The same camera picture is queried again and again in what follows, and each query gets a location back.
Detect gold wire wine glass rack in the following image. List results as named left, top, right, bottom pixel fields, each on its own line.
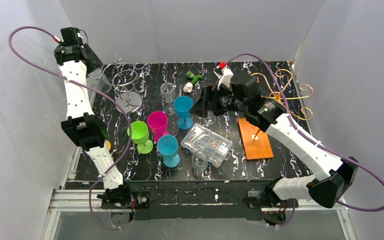
left=237, top=68, right=315, bottom=162

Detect clear glass back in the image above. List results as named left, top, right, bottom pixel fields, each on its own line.
left=160, top=82, right=176, bottom=116

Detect silver wire wine glass rack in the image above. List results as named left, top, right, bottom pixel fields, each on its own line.
left=108, top=55, right=143, bottom=114

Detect teal plastic wine glass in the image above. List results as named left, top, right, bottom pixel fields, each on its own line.
left=173, top=95, right=194, bottom=130

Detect clear glass front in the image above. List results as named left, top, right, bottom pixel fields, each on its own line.
left=191, top=151, right=209, bottom=175

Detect orange plastic wine glass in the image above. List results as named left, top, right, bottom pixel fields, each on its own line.
left=105, top=140, right=112, bottom=150

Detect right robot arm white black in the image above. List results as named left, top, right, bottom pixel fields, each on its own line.
left=190, top=76, right=357, bottom=208

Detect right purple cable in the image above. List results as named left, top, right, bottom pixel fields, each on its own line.
left=228, top=53, right=384, bottom=228

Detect clear wine glass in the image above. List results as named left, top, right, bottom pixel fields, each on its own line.
left=203, top=111, right=217, bottom=126

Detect green plastic wine glass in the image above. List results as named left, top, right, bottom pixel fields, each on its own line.
left=127, top=120, right=154, bottom=154

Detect magenta plastic wine glass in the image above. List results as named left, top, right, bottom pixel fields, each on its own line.
left=147, top=111, right=169, bottom=143

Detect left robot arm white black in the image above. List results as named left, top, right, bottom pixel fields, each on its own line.
left=54, top=27, right=132, bottom=207

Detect clear plastic screw box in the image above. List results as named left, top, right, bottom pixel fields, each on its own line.
left=180, top=123, right=233, bottom=168

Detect blue plastic wine glass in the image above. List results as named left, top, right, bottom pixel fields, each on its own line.
left=157, top=134, right=180, bottom=168

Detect green white toy drill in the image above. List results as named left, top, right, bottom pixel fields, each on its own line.
left=183, top=71, right=203, bottom=93

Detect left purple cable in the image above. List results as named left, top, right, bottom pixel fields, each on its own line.
left=8, top=26, right=133, bottom=231

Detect purple cable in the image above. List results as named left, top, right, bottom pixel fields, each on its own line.
left=8, top=26, right=133, bottom=231
left=228, top=53, right=384, bottom=228

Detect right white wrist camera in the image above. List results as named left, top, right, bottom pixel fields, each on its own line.
left=213, top=61, right=234, bottom=90

